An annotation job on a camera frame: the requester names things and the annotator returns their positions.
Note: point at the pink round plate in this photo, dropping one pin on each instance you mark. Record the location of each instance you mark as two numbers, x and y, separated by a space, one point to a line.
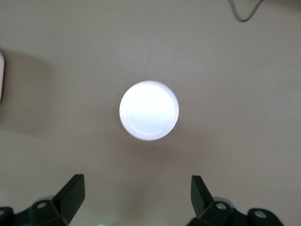
149 110

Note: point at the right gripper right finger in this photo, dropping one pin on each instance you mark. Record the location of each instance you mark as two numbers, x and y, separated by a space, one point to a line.
207 212

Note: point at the white lidded lunch box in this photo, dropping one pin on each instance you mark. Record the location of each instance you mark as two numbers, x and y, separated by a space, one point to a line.
1 75

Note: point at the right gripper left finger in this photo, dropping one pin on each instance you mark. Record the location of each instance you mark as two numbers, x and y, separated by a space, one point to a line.
63 207

